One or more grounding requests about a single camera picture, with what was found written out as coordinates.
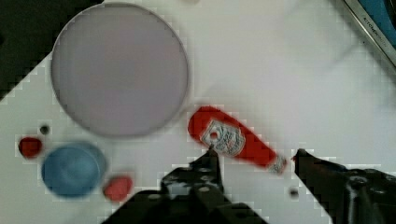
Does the round grey plate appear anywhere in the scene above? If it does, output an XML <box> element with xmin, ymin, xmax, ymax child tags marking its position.
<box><xmin>50</xmin><ymin>3</ymin><xmax>190</xmax><ymax>138</ymax></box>

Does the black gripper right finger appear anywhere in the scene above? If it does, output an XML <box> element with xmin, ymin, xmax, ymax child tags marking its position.
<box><xmin>293</xmin><ymin>148</ymin><xmax>396</xmax><ymax>224</ymax></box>

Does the blue cup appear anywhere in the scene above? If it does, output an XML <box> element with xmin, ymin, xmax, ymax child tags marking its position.
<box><xmin>41</xmin><ymin>142</ymin><xmax>107</xmax><ymax>199</ymax></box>

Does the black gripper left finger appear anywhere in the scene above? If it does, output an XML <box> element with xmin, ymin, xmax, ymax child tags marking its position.
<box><xmin>101</xmin><ymin>149</ymin><xmax>268</xmax><ymax>224</ymax></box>

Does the small red toy tomato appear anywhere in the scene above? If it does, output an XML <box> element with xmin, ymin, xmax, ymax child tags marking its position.
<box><xmin>18</xmin><ymin>137</ymin><xmax>42</xmax><ymax>159</ymax></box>

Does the red toy slice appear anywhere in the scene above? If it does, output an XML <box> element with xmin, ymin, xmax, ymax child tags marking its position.
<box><xmin>103</xmin><ymin>175</ymin><xmax>133</xmax><ymax>202</ymax></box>

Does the red felt ketchup bottle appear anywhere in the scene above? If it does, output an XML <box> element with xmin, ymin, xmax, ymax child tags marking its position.
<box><xmin>188</xmin><ymin>105</ymin><xmax>288</xmax><ymax>175</ymax></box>

